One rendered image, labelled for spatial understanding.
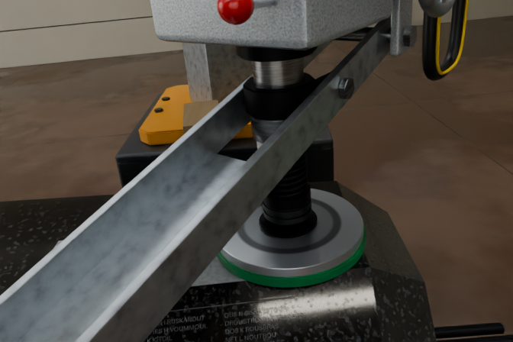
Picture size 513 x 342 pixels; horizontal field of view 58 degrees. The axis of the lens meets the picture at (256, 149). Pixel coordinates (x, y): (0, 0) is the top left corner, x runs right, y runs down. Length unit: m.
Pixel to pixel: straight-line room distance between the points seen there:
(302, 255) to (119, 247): 0.23
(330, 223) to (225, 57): 0.80
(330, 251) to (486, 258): 1.55
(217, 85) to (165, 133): 0.21
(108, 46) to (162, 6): 6.42
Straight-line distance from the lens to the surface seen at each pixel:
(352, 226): 0.67
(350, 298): 0.63
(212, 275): 0.64
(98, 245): 0.51
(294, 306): 0.62
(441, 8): 0.59
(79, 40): 7.04
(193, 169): 0.57
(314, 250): 0.62
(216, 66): 1.36
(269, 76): 0.56
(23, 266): 0.77
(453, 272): 2.02
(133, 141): 1.39
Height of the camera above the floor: 1.22
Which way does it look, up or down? 23 degrees down
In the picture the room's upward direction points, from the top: 5 degrees counter-clockwise
